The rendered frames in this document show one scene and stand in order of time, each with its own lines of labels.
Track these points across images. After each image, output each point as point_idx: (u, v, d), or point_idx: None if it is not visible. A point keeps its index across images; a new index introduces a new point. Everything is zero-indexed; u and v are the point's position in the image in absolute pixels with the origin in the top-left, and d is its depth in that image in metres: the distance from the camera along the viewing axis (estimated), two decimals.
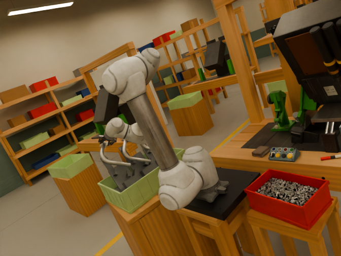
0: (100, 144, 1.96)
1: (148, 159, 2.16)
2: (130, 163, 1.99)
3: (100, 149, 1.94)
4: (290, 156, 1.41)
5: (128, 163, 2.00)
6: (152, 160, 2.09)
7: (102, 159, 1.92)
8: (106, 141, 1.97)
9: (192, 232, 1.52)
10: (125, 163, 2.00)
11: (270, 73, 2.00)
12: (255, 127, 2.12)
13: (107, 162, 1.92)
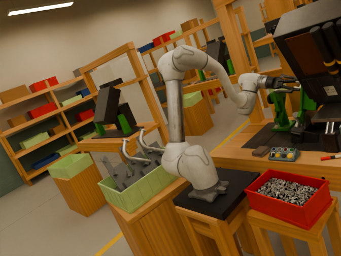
0: None
1: (148, 159, 2.16)
2: (294, 126, 1.59)
3: None
4: (290, 156, 1.41)
5: (297, 124, 1.58)
6: (152, 160, 2.09)
7: None
8: (300, 86, 1.52)
9: (192, 232, 1.52)
10: (299, 122, 1.58)
11: (270, 73, 2.00)
12: (255, 127, 2.12)
13: None
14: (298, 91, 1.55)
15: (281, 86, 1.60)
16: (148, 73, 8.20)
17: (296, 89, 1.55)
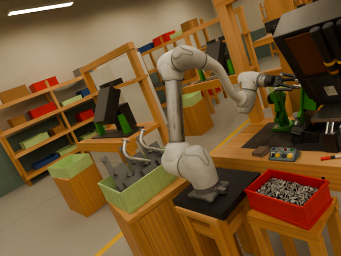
0: None
1: (148, 159, 2.16)
2: (294, 124, 1.59)
3: None
4: (290, 156, 1.41)
5: (297, 123, 1.58)
6: (152, 160, 2.09)
7: None
8: (299, 84, 1.52)
9: (192, 232, 1.52)
10: None
11: (270, 73, 2.00)
12: (255, 127, 2.12)
13: None
14: (298, 89, 1.55)
15: (280, 84, 1.60)
16: (148, 73, 8.20)
17: (295, 87, 1.55)
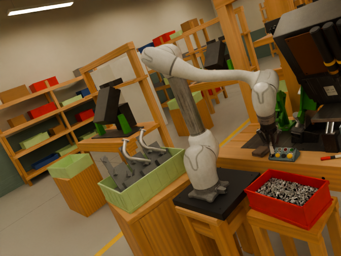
0: (273, 150, 1.44)
1: (148, 159, 2.16)
2: None
3: None
4: (290, 156, 1.41)
5: None
6: (152, 160, 2.09)
7: None
8: (298, 92, 1.52)
9: (192, 232, 1.52)
10: None
11: None
12: (255, 127, 2.12)
13: None
14: (268, 146, 1.44)
15: (265, 135, 1.36)
16: (148, 73, 8.20)
17: (268, 146, 1.42)
